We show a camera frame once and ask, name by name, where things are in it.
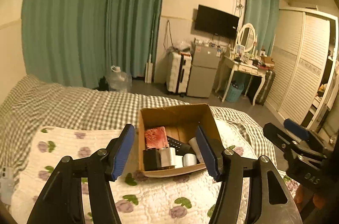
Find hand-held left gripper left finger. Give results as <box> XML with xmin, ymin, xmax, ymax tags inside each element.
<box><xmin>26</xmin><ymin>123</ymin><xmax>135</xmax><ymax>224</ymax></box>

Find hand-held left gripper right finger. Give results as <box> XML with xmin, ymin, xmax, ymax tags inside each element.
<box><xmin>195</xmin><ymin>125</ymin><xmax>304</xmax><ymax>224</ymax></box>

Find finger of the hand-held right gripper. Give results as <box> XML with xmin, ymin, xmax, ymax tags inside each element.
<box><xmin>263</xmin><ymin>122</ymin><xmax>302</xmax><ymax>150</ymax></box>
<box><xmin>284</xmin><ymin>119</ymin><xmax>331</xmax><ymax>153</ymax></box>

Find light blue round object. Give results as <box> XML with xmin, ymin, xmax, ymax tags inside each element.
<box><xmin>182</xmin><ymin>153</ymin><xmax>198</xmax><ymax>167</ymax></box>

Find black rectangular box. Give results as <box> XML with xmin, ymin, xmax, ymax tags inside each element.
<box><xmin>143</xmin><ymin>148</ymin><xmax>162</xmax><ymax>171</ymax></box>

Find black remote control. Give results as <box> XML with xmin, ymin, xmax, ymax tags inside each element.
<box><xmin>165</xmin><ymin>135</ymin><xmax>190</xmax><ymax>156</ymax></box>

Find red patterned box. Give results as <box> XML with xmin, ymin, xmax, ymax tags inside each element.
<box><xmin>144</xmin><ymin>127</ymin><xmax>170</xmax><ymax>150</ymax></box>

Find white charger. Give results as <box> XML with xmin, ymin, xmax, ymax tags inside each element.
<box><xmin>159</xmin><ymin>147</ymin><xmax>177</xmax><ymax>169</ymax></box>

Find cardboard box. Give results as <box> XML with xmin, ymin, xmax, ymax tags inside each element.
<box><xmin>138</xmin><ymin>104</ymin><xmax>224</xmax><ymax>178</ymax></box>

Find dark suitcase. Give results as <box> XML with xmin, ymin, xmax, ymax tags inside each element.
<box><xmin>254</xmin><ymin>69</ymin><xmax>276</xmax><ymax>106</ymax></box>

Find white floral quilt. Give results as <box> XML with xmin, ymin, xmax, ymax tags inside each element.
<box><xmin>11</xmin><ymin>118</ymin><xmax>300</xmax><ymax>224</ymax></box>

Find blue laundry basket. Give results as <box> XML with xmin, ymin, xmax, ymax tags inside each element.
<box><xmin>225</xmin><ymin>81</ymin><xmax>244</xmax><ymax>103</ymax></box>

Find white louvred wardrobe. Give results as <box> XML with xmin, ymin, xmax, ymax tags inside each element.
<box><xmin>265</xmin><ymin>7</ymin><xmax>339</xmax><ymax>134</ymax></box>

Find white dressing table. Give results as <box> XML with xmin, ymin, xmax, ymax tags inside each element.
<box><xmin>214</xmin><ymin>53</ymin><xmax>268</xmax><ymax>105</ymax></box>

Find black bag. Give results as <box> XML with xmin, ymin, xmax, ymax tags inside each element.
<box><xmin>97</xmin><ymin>77</ymin><xmax>110</xmax><ymax>91</ymax></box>

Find small brown box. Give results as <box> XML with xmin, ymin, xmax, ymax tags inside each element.
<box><xmin>261</xmin><ymin>55</ymin><xmax>275</xmax><ymax>66</ymax></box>

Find clear water jug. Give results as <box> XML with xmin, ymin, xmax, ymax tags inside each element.
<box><xmin>106</xmin><ymin>65</ymin><xmax>132</xmax><ymax>93</ymax></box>

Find checkered bed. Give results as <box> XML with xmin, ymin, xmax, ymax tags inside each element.
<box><xmin>0</xmin><ymin>74</ymin><xmax>278</xmax><ymax>214</ymax></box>

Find grey small fridge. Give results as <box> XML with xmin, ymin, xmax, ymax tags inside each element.
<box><xmin>186</xmin><ymin>44</ymin><xmax>221</xmax><ymax>98</ymax></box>

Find white suitcase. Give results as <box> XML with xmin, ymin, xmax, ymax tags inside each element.
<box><xmin>165</xmin><ymin>51</ymin><xmax>192</xmax><ymax>96</ymax></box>

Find white mop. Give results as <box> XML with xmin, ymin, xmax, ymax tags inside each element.
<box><xmin>144</xmin><ymin>14</ymin><xmax>157</xmax><ymax>83</ymax></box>

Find oval white mirror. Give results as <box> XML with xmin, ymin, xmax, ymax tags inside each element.
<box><xmin>236</xmin><ymin>23</ymin><xmax>258</xmax><ymax>53</ymax></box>

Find clear plastic bag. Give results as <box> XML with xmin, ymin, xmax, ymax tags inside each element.
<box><xmin>173</xmin><ymin>39</ymin><xmax>192</xmax><ymax>52</ymax></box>

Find white object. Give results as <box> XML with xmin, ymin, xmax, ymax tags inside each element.
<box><xmin>0</xmin><ymin>166</ymin><xmax>14</xmax><ymax>205</ymax></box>

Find teal curtain beside wardrobe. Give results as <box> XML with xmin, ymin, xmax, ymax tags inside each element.
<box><xmin>242</xmin><ymin>0</ymin><xmax>281</xmax><ymax>55</ymax></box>

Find narrow teal curtain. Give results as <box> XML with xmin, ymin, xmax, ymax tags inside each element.
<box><xmin>106</xmin><ymin>0</ymin><xmax>169</xmax><ymax>79</ymax></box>

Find wide teal curtain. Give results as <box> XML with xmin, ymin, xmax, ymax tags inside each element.
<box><xmin>21</xmin><ymin>0</ymin><xmax>117</xmax><ymax>88</ymax></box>

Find hanging wall cables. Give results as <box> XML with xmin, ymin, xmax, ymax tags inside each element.
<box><xmin>163</xmin><ymin>20</ymin><xmax>174</xmax><ymax>51</ymax></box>

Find black wall television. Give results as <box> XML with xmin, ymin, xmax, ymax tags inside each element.
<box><xmin>195</xmin><ymin>4</ymin><xmax>240</xmax><ymax>39</ymax></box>

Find air conditioner cable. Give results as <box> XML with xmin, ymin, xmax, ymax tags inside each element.
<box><xmin>234</xmin><ymin>0</ymin><xmax>244</xmax><ymax>17</ymax></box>

